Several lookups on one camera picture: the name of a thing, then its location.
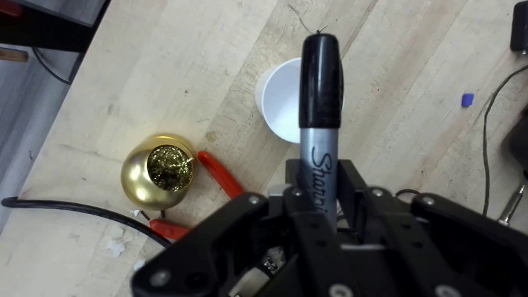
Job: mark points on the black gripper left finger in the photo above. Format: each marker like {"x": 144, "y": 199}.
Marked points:
{"x": 281, "y": 237}

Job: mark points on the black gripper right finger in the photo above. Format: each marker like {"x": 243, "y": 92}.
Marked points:
{"x": 432, "y": 246}

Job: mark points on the gold brass tip cleaner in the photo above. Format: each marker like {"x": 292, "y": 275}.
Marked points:
{"x": 158, "y": 171}

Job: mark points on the red handled pliers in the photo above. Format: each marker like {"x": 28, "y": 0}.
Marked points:
{"x": 224, "y": 178}

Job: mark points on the small blue plastic block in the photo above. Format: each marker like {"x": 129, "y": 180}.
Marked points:
{"x": 467, "y": 99}

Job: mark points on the white plastic cup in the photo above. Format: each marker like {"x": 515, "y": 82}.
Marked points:
{"x": 277, "y": 99}

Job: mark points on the black grey Sharpie marker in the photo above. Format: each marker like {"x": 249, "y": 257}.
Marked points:
{"x": 319, "y": 118}

